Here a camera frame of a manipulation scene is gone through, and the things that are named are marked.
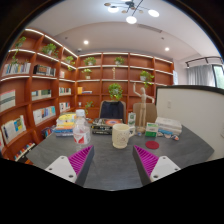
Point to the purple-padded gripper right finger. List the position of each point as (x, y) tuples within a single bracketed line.
[(152, 167)]

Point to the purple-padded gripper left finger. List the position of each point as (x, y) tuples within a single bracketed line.
[(75, 167)]

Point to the clear plastic water bottle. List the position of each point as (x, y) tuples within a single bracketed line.
[(81, 129)]

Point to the red round coaster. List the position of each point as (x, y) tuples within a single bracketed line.
[(152, 144)]

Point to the green and white box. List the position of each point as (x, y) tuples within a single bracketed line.
[(151, 130)]

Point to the wooden artist mannequin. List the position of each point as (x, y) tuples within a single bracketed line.
[(142, 105)]

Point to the cream ceramic mug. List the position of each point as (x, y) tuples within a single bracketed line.
[(121, 134)]

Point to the white paper ream stack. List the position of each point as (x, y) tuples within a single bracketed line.
[(168, 124)]

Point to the stack of colourful books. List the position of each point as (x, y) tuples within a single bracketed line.
[(65, 124)]

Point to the stack of dark books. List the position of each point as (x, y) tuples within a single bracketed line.
[(104, 125)]

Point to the brown wooden chair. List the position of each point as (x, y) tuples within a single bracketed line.
[(149, 116)]

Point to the small white green carton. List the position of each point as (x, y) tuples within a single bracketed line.
[(131, 119)]

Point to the chair with dark jacket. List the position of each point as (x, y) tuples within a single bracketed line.
[(113, 110)]

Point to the white partition board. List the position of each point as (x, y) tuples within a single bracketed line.
[(199, 108)]

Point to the potted green plant centre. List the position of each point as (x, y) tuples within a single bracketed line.
[(115, 90)]

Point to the grey window curtain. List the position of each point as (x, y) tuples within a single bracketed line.
[(201, 75)]

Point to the ceiling light fixture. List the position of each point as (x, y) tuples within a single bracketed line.
[(130, 8)]

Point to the wooden wall bookshelf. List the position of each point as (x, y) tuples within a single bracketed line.
[(41, 79)]

